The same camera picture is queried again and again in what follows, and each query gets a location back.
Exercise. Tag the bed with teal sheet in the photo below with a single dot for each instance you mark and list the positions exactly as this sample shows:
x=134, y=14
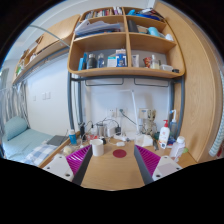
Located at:
x=20, y=146

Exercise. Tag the white mug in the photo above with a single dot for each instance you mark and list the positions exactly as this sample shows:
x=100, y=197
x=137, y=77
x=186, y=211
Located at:
x=97, y=147

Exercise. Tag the white pump lotion bottle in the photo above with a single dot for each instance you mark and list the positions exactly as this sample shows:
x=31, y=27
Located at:
x=164, y=135

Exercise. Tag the clear bottle with pink label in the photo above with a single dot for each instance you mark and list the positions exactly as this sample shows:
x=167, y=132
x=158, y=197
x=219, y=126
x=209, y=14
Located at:
x=177, y=148

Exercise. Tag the teal pillow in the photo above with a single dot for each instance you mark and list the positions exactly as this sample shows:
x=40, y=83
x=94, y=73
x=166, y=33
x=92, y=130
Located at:
x=14, y=127

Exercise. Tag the blue cylinder bottle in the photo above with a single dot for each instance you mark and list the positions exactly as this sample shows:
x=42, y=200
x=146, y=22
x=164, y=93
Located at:
x=72, y=137

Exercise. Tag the dark laptop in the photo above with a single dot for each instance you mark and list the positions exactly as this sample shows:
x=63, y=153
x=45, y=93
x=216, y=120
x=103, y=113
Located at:
x=57, y=140

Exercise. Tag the clear spray bottle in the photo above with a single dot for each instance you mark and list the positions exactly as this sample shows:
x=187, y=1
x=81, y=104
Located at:
x=173, y=124

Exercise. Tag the wooden wall shelf unit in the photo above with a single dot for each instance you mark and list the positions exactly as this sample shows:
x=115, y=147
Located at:
x=130, y=41

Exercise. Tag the white power adapter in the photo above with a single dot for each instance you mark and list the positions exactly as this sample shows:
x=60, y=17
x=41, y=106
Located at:
x=120, y=144

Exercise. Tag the Groot figurine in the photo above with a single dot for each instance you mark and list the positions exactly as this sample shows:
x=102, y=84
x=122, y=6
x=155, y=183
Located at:
x=149, y=126

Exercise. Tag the dark red round coaster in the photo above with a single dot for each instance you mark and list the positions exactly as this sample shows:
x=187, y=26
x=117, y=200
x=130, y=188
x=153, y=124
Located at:
x=119, y=153

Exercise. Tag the grey metal bed frame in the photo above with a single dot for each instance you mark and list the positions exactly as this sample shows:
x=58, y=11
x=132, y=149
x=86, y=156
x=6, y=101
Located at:
x=74, y=92

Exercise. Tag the plaid blue blanket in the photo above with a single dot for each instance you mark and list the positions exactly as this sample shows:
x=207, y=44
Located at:
x=39, y=154

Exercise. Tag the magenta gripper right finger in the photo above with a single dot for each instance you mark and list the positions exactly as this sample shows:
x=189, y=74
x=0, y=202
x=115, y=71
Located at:
x=147, y=162

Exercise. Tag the white desk lamp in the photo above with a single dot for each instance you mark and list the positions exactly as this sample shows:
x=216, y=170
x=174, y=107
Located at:
x=126, y=111

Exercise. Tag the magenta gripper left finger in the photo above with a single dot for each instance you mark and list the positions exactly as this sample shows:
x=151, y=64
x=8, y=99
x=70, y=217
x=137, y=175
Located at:
x=78, y=162

